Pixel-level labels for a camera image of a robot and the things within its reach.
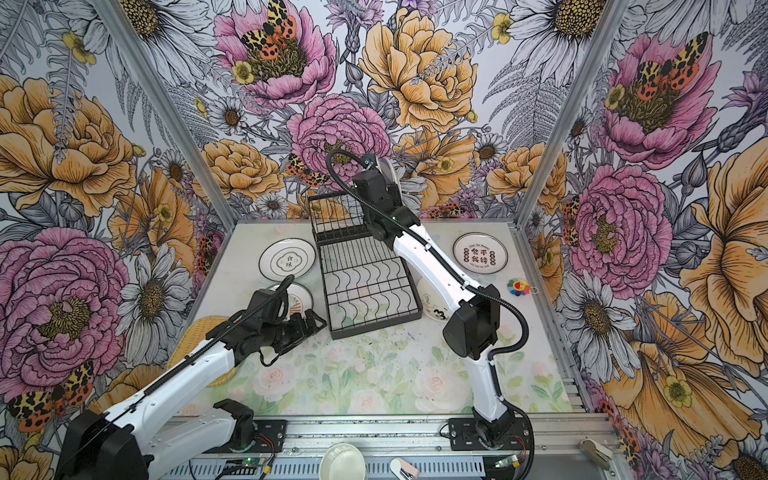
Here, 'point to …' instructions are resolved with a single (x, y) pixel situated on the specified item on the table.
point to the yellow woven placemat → (194, 333)
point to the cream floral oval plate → (433, 301)
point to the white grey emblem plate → (285, 257)
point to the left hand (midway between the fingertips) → (313, 339)
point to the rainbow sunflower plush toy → (519, 286)
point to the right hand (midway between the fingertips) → (385, 193)
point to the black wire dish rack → (367, 285)
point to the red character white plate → (480, 253)
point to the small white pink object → (403, 470)
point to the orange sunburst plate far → (300, 299)
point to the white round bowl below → (343, 461)
